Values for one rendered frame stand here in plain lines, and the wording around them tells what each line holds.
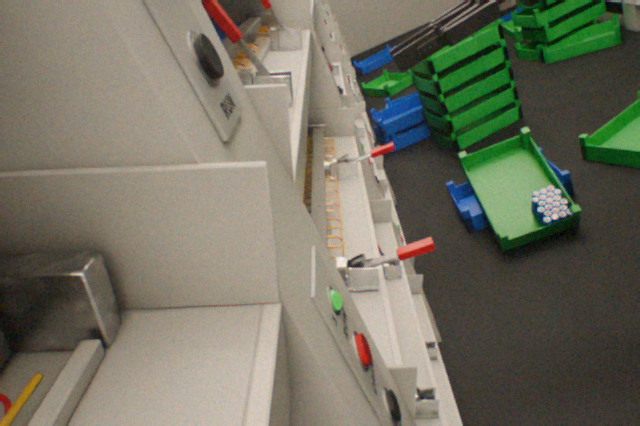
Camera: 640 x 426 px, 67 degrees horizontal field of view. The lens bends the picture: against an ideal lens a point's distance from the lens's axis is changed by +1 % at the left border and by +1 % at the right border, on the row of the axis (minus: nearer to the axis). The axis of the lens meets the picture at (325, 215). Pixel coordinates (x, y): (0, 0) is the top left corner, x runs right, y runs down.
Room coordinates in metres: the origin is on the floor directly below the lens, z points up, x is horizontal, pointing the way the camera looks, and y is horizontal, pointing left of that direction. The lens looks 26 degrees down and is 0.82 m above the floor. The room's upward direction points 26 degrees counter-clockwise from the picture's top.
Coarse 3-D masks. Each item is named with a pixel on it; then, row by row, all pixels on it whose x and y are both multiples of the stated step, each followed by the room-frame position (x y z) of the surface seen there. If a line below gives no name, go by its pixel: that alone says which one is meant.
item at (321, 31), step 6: (318, 12) 1.51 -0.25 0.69; (318, 18) 1.51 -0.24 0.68; (318, 24) 1.51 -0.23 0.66; (324, 24) 1.51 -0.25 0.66; (318, 30) 1.51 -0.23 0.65; (324, 30) 1.51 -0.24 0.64; (318, 36) 1.52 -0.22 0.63; (324, 36) 1.51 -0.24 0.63; (324, 42) 1.51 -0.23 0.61; (330, 42) 1.51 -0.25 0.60; (342, 72) 1.51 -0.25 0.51; (348, 84) 1.51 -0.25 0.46; (348, 90) 1.51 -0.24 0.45; (354, 102) 1.51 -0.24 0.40; (366, 132) 1.51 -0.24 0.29; (372, 144) 1.51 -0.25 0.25; (390, 186) 1.53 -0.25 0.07; (390, 192) 1.51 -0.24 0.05
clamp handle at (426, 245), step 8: (424, 240) 0.38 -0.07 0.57; (400, 248) 0.38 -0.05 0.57; (408, 248) 0.38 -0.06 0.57; (416, 248) 0.37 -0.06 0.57; (424, 248) 0.37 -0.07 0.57; (432, 248) 0.37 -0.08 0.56; (384, 256) 0.39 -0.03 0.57; (392, 256) 0.38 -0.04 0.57; (400, 256) 0.38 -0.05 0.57; (408, 256) 0.37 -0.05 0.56; (360, 264) 0.39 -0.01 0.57; (368, 264) 0.39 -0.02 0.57; (376, 264) 0.38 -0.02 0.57; (384, 264) 0.38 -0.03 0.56
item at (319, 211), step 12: (312, 156) 0.68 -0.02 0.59; (324, 156) 0.67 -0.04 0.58; (312, 168) 0.63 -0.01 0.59; (324, 168) 0.63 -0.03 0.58; (312, 180) 0.59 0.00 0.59; (324, 180) 0.59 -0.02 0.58; (336, 180) 0.62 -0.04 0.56; (312, 192) 0.56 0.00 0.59; (324, 192) 0.55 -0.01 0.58; (312, 204) 0.52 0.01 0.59; (324, 204) 0.52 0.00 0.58; (336, 204) 0.54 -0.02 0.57; (312, 216) 0.49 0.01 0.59; (324, 216) 0.49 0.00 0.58; (324, 228) 0.46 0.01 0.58; (324, 240) 0.44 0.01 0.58
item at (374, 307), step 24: (312, 120) 0.83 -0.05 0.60; (336, 120) 0.82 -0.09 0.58; (336, 144) 0.79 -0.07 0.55; (360, 168) 0.67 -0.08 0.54; (336, 192) 0.60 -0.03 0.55; (360, 192) 0.59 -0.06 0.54; (336, 216) 0.53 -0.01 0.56; (360, 216) 0.52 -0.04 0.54; (336, 240) 0.47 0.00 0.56; (360, 240) 0.47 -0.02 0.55; (384, 288) 0.38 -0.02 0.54; (360, 312) 0.35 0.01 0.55; (384, 312) 0.34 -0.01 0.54; (384, 336) 0.31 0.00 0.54; (384, 360) 0.29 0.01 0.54; (408, 384) 0.23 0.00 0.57
